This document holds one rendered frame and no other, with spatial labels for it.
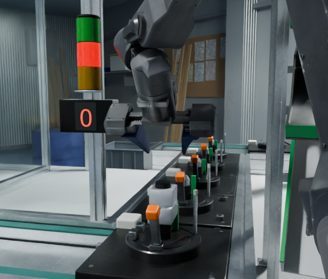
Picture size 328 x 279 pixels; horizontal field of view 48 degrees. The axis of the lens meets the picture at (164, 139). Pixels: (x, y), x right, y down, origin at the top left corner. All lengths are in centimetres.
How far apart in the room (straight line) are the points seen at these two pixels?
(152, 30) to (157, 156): 142
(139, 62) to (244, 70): 458
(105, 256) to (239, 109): 450
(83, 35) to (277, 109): 42
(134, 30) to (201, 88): 540
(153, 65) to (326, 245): 34
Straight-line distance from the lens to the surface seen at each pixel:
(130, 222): 80
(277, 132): 67
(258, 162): 184
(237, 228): 84
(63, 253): 85
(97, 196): 87
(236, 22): 522
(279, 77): 67
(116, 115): 63
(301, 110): 65
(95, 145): 86
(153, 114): 59
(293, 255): 62
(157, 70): 52
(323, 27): 29
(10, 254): 88
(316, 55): 29
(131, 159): 265
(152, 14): 50
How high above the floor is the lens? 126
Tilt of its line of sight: 7 degrees down
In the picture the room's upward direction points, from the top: straight up
